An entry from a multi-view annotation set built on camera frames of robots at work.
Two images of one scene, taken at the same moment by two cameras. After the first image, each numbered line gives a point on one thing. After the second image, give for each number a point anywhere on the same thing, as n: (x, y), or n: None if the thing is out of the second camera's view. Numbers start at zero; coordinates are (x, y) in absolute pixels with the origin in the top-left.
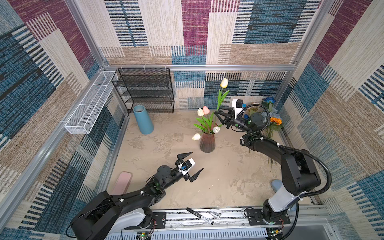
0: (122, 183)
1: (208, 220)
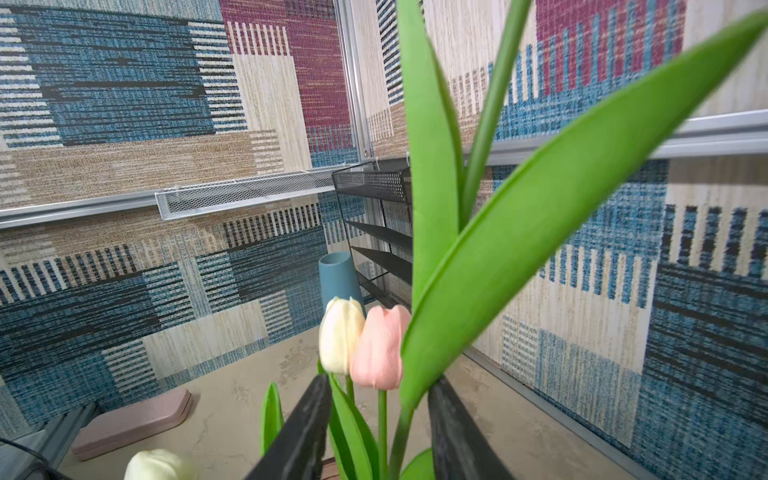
0: (113, 424)
1: None
